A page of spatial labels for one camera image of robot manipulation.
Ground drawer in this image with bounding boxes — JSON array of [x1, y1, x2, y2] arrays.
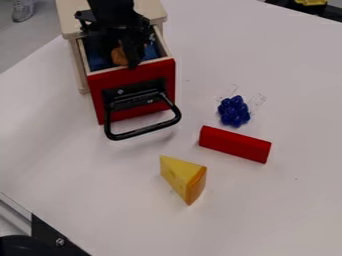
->
[[76, 23, 184, 141]]

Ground yellow toy cheese wedge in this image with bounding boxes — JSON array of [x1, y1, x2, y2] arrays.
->
[[158, 154, 209, 206]]

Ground brown toy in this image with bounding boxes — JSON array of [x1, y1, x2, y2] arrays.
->
[[109, 45, 131, 67]]

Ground red block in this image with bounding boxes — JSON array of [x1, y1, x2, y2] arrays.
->
[[197, 124, 273, 165]]

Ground blue toy grapes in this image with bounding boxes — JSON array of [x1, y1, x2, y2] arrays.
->
[[216, 94, 253, 128]]

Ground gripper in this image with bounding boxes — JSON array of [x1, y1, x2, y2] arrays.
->
[[73, 9, 153, 70]]

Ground cabinet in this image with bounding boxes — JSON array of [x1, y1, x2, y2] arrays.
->
[[54, 0, 170, 95]]

